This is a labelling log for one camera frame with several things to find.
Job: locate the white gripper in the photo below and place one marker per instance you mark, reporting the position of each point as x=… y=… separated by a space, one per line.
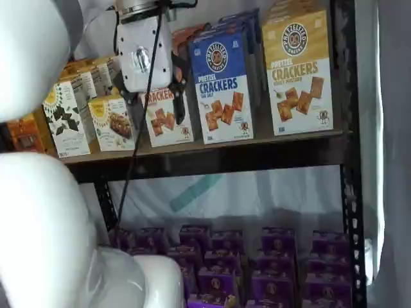
x=135 y=38

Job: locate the yellow white pretzel crackers box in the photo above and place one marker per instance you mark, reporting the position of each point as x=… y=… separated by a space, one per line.
x=298 y=80

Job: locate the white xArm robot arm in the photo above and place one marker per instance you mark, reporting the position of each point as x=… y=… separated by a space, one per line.
x=35 y=224

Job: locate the orange white pretzel crackers box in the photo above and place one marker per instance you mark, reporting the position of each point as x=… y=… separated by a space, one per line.
x=160 y=128

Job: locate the yellow white snack bar box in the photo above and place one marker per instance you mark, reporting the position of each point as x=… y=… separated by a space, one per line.
x=110 y=128

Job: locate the yellow box with nutrition panel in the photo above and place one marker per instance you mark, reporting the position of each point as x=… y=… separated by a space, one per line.
x=102 y=78
x=84 y=85

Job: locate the blue white pretzel crackers box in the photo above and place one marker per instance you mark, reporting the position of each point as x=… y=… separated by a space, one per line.
x=221 y=83

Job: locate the brown wooden shelf board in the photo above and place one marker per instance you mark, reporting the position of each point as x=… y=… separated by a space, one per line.
x=224 y=146

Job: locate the white box with black chips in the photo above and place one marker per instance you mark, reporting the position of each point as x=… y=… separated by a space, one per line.
x=65 y=128

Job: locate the orange brown cookie box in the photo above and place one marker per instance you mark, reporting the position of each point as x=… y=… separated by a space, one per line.
x=27 y=134

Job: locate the black metal shelving rack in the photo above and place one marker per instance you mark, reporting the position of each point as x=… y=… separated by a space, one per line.
x=348 y=144

